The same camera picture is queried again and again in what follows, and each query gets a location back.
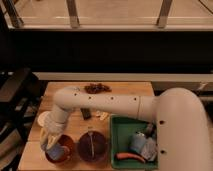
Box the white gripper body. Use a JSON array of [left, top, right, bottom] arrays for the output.
[[40, 111, 69, 137]]

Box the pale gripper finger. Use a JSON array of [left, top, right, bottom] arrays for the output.
[[40, 133, 61, 151]]

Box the blue sponge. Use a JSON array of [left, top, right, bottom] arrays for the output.
[[46, 143, 65, 160]]

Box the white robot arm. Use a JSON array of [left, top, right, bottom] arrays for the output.
[[40, 87, 213, 171]]

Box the red bowl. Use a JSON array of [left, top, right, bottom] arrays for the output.
[[45, 135, 74, 164]]

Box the purple bowl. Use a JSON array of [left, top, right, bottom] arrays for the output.
[[77, 131, 108, 163]]

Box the white cylindrical container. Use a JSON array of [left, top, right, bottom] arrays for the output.
[[37, 111, 49, 127]]

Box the black rectangular block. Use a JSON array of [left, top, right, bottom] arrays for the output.
[[81, 108, 91, 120]]

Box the black side furniture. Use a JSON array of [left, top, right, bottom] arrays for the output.
[[0, 67, 44, 144]]

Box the green plastic tray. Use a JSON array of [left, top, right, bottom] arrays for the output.
[[110, 115, 158, 170]]

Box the orange carrot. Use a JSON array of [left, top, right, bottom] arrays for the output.
[[115, 152, 146, 163]]

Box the clear plastic wrapper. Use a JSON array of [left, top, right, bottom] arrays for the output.
[[141, 138, 157, 161]]

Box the black handled tool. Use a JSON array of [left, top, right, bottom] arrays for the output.
[[145, 123, 155, 136]]

